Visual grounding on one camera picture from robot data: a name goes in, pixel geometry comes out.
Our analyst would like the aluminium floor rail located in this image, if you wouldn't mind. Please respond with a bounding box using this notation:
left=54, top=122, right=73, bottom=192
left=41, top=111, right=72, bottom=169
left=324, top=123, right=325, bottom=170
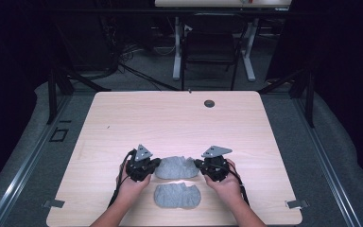
left=0, top=94, right=74, bottom=227
left=290, top=94, right=363, bottom=227

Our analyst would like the white desk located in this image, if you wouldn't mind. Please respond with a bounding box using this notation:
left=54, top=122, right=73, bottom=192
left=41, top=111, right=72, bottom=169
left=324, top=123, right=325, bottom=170
left=154, top=0, right=293, bottom=82

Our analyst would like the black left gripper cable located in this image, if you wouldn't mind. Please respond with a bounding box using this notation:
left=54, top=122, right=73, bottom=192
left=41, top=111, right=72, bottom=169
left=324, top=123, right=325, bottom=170
left=107, top=148, right=137, bottom=210

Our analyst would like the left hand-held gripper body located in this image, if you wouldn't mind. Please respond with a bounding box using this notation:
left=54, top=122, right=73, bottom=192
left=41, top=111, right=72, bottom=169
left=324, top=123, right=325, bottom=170
left=125, top=144, right=159, bottom=183

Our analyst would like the grey tape tab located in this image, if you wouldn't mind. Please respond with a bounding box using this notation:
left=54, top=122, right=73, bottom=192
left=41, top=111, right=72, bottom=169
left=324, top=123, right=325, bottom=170
left=42, top=199, right=66, bottom=209
left=285, top=199, right=310, bottom=210

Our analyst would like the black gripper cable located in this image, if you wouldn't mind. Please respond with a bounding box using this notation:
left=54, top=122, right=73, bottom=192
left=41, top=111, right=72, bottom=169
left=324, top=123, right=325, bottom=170
left=107, top=148, right=137, bottom=210
left=228, top=169, right=251, bottom=208

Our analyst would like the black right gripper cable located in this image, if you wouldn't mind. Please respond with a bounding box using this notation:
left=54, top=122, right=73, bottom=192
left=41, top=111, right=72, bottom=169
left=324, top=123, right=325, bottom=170
left=228, top=169, right=251, bottom=208

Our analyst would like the black floor cable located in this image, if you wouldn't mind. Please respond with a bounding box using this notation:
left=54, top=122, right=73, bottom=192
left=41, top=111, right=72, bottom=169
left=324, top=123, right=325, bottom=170
left=117, top=61, right=180, bottom=93

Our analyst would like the black metal stand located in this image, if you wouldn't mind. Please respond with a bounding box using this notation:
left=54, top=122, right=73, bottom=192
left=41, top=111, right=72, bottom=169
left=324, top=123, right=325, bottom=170
left=45, top=61, right=112, bottom=125
left=257, top=66, right=316, bottom=129

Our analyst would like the black chair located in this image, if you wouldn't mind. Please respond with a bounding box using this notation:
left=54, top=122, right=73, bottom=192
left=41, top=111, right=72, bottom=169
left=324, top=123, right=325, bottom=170
left=180, top=13, right=246, bottom=92

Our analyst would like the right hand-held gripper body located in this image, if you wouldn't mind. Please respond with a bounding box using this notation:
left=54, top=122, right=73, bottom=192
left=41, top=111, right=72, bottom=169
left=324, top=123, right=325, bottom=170
left=199, top=145, right=233, bottom=183

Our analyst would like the person's left hand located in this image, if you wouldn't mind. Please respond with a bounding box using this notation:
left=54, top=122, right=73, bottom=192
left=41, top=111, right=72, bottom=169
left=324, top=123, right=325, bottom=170
left=115, top=163, right=153, bottom=203

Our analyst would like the grey sock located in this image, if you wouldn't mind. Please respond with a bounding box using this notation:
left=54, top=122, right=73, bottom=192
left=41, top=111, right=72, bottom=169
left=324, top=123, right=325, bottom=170
left=154, top=155, right=200, bottom=181
left=153, top=182, right=202, bottom=209

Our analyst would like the person's right hand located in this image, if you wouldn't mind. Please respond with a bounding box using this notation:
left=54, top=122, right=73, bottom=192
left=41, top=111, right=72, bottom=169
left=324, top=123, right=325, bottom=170
left=203, top=158, right=244, bottom=206

